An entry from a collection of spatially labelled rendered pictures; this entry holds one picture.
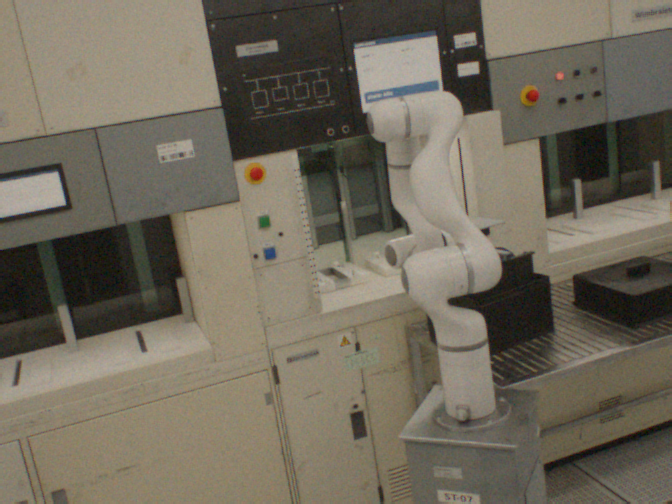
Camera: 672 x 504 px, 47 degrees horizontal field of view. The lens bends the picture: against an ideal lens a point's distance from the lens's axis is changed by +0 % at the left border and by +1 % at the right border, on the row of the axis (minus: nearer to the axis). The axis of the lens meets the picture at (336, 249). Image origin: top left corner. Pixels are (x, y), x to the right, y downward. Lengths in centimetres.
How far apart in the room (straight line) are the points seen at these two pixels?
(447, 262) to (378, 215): 172
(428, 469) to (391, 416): 79
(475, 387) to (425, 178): 50
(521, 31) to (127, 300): 162
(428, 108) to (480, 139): 71
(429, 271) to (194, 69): 95
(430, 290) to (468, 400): 29
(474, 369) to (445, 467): 24
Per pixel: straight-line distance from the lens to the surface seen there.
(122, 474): 250
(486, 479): 187
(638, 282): 246
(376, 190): 341
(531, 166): 271
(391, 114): 183
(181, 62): 227
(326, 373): 252
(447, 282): 175
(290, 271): 240
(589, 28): 284
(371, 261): 285
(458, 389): 185
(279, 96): 233
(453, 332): 180
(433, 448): 187
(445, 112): 185
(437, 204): 179
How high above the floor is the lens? 164
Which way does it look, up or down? 14 degrees down
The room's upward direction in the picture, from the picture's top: 9 degrees counter-clockwise
